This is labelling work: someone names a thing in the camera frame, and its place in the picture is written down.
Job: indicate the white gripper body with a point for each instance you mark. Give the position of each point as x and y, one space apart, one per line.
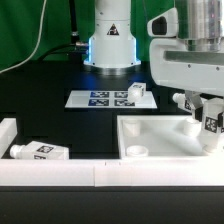
187 49

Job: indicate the white square tabletop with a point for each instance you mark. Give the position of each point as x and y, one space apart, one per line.
144 137

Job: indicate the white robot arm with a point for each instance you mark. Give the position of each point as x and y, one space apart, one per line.
112 47

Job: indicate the white fiducial tag sheet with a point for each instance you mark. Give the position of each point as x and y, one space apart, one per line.
108 99

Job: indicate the white U-shaped obstacle fence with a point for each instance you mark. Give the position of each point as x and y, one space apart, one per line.
192 171

